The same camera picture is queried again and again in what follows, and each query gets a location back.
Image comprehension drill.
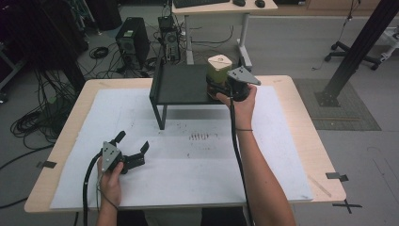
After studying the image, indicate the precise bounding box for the person's right hand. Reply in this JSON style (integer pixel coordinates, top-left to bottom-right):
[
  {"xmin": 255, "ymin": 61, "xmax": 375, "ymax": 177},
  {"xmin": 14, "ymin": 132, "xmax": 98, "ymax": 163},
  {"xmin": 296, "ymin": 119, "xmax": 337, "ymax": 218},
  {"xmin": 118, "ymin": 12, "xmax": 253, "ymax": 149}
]
[{"xmin": 215, "ymin": 84, "xmax": 258, "ymax": 131}]

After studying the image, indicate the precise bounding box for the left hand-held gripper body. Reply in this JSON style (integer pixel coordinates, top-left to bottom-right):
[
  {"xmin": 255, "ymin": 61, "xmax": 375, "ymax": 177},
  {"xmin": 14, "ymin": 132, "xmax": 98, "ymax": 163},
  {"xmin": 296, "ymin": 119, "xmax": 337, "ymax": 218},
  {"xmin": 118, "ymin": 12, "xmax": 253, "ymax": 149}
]
[{"xmin": 101, "ymin": 140, "xmax": 147, "ymax": 175}]

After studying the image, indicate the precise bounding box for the tangle of black cables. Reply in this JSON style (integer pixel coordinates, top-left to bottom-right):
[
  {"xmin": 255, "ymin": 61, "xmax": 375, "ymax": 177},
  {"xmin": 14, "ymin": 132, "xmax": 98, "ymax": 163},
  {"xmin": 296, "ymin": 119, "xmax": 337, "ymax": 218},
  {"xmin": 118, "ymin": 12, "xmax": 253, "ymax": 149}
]
[{"xmin": 8, "ymin": 69, "xmax": 79, "ymax": 149}]

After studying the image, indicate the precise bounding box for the large black computer tower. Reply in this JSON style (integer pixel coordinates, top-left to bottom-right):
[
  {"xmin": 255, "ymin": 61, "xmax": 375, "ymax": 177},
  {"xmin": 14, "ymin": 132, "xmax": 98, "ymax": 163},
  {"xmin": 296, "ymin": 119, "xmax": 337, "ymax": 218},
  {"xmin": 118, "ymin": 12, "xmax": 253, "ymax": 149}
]
[{"xmin": 115, "ymin": 17, "xmax": 151, "ymax": 71}]

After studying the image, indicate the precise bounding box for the white equipment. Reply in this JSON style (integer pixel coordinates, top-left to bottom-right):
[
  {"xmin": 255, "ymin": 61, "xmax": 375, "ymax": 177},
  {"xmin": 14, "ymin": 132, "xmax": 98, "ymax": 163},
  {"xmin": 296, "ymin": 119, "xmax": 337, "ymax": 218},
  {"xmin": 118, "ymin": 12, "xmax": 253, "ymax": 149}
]
[{"xmin": 379, "ymin": 26, "xmax": 399, "ymax": 62}]

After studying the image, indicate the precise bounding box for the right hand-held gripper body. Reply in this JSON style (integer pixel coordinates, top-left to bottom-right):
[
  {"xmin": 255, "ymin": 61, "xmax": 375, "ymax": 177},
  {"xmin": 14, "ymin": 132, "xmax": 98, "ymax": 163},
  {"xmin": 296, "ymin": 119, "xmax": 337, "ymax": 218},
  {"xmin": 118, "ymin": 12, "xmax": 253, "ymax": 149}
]
[{"xmin": 226, "ymin": 65, "xmax": 263, "ymax": 103}]

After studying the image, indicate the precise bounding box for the hand-held gripper black cable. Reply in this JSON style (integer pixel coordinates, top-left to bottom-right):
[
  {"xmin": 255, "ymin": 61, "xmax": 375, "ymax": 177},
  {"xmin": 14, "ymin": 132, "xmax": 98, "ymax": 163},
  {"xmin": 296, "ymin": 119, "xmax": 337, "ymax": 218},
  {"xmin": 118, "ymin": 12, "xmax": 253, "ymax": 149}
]
[
  {"xmin": 229, "ymin": 89, "xmax": 254, "ymax": 226},
  {"xmin": 82, "ymin": 150, "xmax": 104, "ymax": 226}
]

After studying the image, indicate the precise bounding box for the black floor cable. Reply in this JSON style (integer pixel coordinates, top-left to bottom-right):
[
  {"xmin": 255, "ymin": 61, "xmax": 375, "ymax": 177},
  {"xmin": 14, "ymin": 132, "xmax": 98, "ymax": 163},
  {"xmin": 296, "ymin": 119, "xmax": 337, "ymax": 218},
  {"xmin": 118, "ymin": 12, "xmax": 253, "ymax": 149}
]
[
  {"xmin": 0, "ymin": 142, "xmax": 56, "ymax": 170},
  {"xmin": 0, "ymin": 197, "xmax": 29, "ymax": 210}
]

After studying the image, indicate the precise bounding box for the small black computer tower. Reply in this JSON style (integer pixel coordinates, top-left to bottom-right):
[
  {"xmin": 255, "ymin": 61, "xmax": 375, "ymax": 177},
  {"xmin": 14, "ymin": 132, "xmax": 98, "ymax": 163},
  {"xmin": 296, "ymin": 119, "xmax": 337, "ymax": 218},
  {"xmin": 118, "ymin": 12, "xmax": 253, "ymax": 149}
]
[{"xmin": 157, "ymin": 15, "xmax": 182, "ymax": 64}]

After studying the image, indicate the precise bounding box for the black keyboard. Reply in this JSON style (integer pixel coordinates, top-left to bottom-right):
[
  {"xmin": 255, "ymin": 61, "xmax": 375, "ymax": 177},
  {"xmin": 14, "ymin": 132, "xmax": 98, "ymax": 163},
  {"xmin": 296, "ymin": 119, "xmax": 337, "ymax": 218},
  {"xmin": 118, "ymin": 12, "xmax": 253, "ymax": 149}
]
[{"xmin": 172, "ymin": 0, "xmax": 231, "ymax": 9}]

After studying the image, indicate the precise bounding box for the white table sheet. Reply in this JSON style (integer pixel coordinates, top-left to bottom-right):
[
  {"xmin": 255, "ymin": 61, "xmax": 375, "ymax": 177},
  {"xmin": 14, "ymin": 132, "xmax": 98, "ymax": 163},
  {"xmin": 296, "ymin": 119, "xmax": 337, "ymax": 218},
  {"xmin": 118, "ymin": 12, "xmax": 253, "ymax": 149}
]
[{"xmin": 49, "ymin": 86, "xmax": 314, "ymax": 211}]

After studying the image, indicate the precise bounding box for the left hand-held gripper black cable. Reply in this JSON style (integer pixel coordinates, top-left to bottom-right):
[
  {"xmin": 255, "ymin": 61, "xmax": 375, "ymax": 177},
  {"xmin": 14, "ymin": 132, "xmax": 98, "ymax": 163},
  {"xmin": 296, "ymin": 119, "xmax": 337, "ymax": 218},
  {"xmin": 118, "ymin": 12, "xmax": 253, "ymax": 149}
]
[{"xmin": 82, "ymin": 150, "xmax": 104, "ymax": 226}]

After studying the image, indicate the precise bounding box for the grey floor mat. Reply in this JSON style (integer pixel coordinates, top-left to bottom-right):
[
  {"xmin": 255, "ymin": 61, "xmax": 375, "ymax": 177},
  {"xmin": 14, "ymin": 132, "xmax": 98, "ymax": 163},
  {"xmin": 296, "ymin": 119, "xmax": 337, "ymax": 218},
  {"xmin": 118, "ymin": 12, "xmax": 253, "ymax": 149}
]
[{"xmin": 293, "ymin": 78, "xmax": 382, "ymax": 132}]

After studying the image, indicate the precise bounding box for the person's left hand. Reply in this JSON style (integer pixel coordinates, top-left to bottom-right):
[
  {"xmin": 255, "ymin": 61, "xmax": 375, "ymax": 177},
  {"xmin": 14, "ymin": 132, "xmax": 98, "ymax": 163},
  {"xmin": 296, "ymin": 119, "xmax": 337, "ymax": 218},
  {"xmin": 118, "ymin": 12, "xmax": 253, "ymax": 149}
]
[{"xmin": 96, "ymin": 156, "xmax": 126, "ymax": 209}]

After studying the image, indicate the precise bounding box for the black wheeled stand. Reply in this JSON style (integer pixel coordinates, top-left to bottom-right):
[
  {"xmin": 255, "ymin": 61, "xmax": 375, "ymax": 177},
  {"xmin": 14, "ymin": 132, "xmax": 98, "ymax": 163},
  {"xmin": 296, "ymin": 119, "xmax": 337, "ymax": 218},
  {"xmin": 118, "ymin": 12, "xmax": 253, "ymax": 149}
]
[{"xmin": 324, "ymin": 0, "xmax": 382, "ymax": 72}]

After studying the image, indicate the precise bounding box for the black tape strip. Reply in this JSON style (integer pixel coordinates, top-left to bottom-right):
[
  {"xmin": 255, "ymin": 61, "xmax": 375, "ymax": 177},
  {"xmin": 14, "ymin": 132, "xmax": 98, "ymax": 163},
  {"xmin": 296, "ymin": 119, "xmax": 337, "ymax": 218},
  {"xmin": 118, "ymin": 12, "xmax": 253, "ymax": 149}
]
[
  {"xmin": 325, "ymin": 171, "xmax": 350, "ymax": 183},
  {"xmin": 36, "ymin": 160, "xmax": 58, "ymax": 170}
]

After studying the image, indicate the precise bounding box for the right hand-held gripper black cable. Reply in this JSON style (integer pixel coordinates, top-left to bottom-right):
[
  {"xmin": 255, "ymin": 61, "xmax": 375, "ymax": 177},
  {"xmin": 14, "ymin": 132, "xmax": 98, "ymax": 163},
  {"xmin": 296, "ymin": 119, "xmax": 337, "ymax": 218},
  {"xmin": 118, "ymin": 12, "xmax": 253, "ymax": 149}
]
[{"xmin": 229, "ymin": 89, "xmax": 254, "ymax": 226}]

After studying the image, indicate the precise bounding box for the black metal post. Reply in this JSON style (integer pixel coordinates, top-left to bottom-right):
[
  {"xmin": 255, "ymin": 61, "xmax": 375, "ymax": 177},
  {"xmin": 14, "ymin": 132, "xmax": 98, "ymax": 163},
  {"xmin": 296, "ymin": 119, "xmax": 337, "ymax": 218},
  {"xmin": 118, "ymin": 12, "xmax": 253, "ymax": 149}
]
[{"xmin": 314, "ymin": 0, "xmax": 399, "ymax": 107}]

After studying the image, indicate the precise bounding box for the white desk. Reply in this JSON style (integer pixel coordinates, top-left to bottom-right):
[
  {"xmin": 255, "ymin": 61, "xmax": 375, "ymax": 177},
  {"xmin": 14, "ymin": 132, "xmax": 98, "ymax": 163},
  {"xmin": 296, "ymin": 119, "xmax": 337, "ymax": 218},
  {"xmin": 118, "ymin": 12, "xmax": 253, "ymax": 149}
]
[{"xmin": 171, "ymin": 0, "xmax": 279, "ymax": 73}]

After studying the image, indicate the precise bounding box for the triangular box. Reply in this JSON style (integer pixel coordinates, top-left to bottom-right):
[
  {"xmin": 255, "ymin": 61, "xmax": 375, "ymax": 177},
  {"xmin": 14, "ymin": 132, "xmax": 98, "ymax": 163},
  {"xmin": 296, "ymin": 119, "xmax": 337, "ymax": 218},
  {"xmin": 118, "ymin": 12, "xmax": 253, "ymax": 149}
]
[{"xmin": 205, "ymin": 54, "xmax": 233, "ymax": 99}]

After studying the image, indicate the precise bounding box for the black metal rack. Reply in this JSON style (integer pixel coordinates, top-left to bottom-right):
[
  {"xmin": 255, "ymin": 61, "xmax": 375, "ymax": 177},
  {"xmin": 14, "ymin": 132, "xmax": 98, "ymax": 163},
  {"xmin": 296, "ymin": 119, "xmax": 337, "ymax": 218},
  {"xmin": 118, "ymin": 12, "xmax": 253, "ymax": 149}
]
[{"xmin": 149, "ymin": 56, "xmax": 254, "ymax": 131}]

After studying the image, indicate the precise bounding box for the coiled black cable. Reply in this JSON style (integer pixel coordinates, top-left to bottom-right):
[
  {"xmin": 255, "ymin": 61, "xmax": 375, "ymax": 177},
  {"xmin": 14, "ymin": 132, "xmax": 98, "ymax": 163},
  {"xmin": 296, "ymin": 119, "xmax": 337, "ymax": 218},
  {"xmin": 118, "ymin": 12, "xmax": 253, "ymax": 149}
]
[{"xmin": 88, "ymin": 46, "xmax": 109, "ymax": 59}]

